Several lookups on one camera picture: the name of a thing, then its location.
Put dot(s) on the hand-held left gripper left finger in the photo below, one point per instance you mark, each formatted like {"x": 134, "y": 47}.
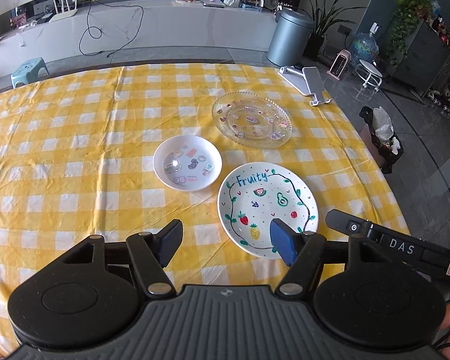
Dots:
{"x": 170, "y": 242}

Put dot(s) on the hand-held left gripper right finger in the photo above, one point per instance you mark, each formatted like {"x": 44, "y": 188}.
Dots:
{"x": 283, "y": 244}

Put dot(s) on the white fruit-print plate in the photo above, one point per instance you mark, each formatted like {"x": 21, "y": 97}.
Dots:
{"x": 262, "y": 203}

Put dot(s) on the small white sticker plate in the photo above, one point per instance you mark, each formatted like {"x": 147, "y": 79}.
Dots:
{"x": 187, "y": 145}

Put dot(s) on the clear glass plate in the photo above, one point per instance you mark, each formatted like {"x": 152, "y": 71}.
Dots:
{"x": 251, "y": 120}

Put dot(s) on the pink trash bin black bag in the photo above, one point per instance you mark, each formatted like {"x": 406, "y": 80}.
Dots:
{"x": 378, "y": 147}

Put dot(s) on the yellow checked tablecloth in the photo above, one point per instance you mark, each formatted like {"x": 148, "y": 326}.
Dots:
{"x": 78, "y": 157}

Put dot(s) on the row of shoes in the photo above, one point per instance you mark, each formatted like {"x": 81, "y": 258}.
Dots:
{"x": 448, "y": 93}

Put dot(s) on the white folding phone stand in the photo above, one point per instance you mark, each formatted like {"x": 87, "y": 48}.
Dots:
{"x": 311, "y": 82}

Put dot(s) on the white round stool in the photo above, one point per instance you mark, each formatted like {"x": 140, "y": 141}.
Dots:
{"x": 368, "y": 69}

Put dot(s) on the pink space heater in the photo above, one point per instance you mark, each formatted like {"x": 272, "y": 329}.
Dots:
{"x": 339, "y": 64}

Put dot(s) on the potted long-leaf plant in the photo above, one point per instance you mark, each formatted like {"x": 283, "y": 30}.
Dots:
{"x": 315, "y": 47}

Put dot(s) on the blue water jug with pump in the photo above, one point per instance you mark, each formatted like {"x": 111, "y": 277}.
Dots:
{"x": 364, "y": 47}

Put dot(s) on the grey-blue metal trash bin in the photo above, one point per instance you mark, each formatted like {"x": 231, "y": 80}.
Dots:
{"x": 288, "y": 38}

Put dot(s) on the white marble media console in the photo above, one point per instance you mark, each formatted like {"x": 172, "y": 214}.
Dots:
{"x": 172, "y": 22}

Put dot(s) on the teal plastic stool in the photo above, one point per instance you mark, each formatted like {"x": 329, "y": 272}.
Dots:
{"x": 29, "y": 71}

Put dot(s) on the trailing pothos plant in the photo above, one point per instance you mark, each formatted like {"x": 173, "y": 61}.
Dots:
{"x": 405, "y": 18}

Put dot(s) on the white router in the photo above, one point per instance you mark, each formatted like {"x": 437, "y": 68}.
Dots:
{"x": 63, "y": 15}

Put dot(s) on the small pink box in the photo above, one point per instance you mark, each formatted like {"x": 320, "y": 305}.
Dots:
{"x": 18, "y": 20}

